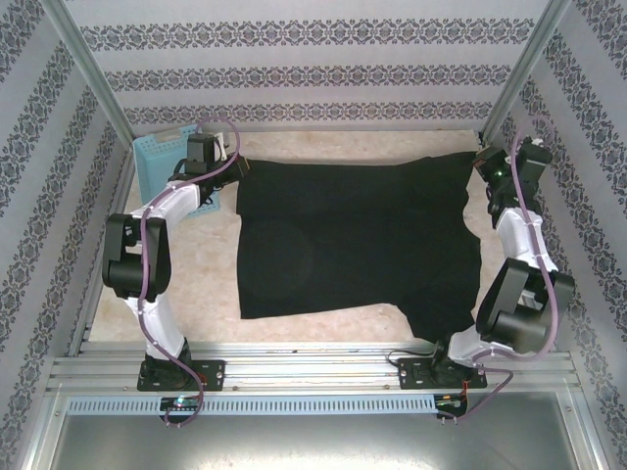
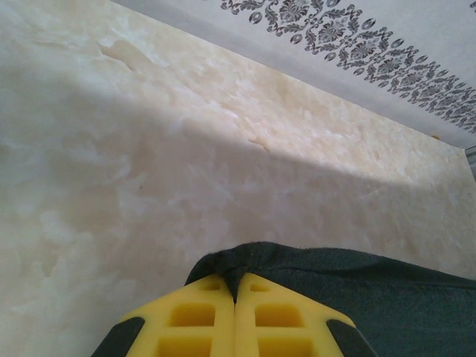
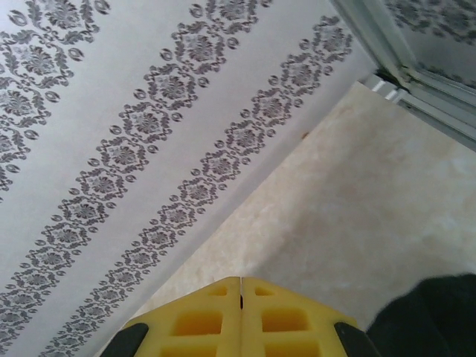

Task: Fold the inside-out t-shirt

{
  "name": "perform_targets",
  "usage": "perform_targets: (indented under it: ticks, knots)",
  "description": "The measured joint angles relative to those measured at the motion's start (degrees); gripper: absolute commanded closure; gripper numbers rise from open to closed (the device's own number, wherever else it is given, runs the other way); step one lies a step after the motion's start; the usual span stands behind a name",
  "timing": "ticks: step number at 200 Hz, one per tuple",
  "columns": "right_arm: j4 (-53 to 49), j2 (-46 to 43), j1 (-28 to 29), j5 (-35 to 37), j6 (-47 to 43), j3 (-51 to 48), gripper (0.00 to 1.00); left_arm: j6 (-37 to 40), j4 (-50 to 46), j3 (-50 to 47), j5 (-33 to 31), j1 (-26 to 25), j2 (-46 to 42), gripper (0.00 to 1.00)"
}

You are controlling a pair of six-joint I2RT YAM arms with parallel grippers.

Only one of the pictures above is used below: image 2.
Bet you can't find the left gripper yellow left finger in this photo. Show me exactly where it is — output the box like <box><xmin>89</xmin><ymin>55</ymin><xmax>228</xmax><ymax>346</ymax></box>
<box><xmin>91</xmin><ymin>275</ymin><xmax>237</xmax><ymax>357</ymax></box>

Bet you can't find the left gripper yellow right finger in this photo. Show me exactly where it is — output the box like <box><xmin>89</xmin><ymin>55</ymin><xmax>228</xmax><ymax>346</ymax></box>
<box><xmin>234</xmin><ymin>273</ymin><xmax>376</xmax><ymax>357</ymax></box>

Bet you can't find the black t-shirt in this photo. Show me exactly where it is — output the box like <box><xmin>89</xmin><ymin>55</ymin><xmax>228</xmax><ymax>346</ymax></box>
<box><xmin>184</xmin><ymin>240</ymin><xmax>476</xmax><ymax>357</ymax></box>

